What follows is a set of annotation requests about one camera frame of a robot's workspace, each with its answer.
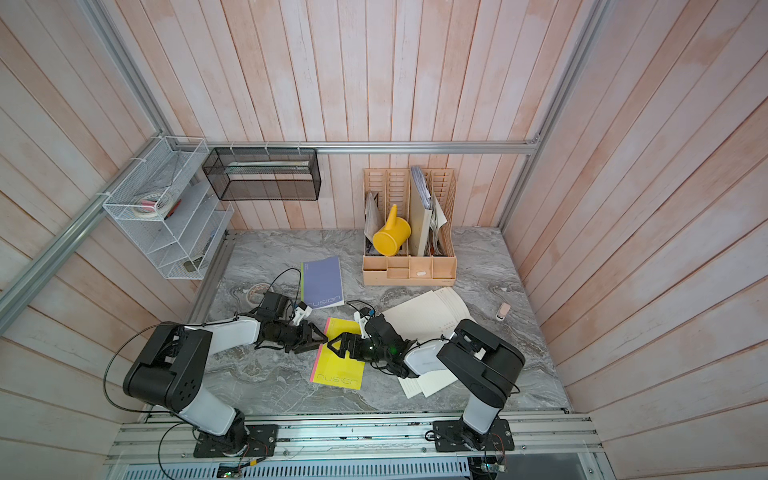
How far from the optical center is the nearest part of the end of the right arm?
0.69m

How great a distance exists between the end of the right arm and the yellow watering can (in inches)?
11.5

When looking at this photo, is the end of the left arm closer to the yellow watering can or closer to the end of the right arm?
the end of the right arm

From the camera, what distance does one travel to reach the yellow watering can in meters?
0.97
